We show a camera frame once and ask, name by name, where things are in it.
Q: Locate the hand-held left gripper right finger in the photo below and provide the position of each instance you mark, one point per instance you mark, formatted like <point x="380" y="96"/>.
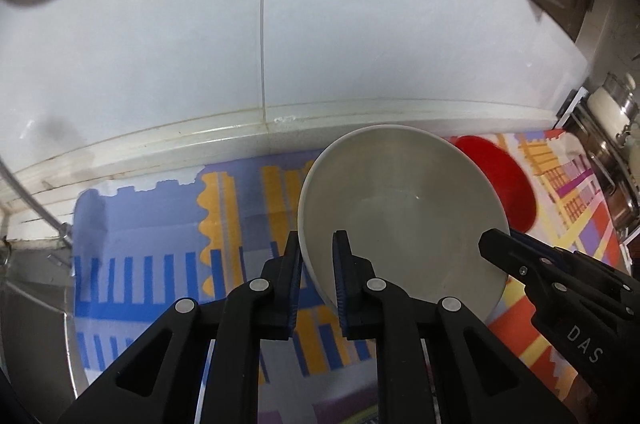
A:
<point x="342" y="289"/>

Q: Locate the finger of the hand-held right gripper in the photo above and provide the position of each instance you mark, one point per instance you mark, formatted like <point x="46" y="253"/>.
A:
<point x="590" y="266"/>
<point x="515" y="259"/>

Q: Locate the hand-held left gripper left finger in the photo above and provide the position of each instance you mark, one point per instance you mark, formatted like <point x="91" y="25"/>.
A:
<point x="292" y="294"/>

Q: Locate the white bowl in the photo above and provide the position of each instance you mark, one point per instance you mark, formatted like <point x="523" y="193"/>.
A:
<point x="400" y="214"/>

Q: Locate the red and black bowl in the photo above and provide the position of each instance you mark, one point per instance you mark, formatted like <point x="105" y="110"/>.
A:
<point x="505" y="184"/>

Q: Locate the wide steel pot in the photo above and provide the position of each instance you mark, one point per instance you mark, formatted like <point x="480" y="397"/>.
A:
<point x="612" y="169"/>

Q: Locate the white and grey corner rack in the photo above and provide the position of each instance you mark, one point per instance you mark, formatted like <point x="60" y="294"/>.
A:
<point x="575" y="114"/>

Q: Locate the colourful patterned mat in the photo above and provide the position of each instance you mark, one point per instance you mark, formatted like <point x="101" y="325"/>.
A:
<point x="150" y="214"/>

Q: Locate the steel pot with lid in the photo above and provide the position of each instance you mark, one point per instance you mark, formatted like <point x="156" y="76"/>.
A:
<point x="620" y="86"/>

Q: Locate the steel sink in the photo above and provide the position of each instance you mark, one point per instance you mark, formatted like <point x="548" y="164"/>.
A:
<point x="35" y="329"/>

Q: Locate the metal pipe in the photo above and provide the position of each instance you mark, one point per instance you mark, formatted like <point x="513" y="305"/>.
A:
<point x="35" y="206"/>

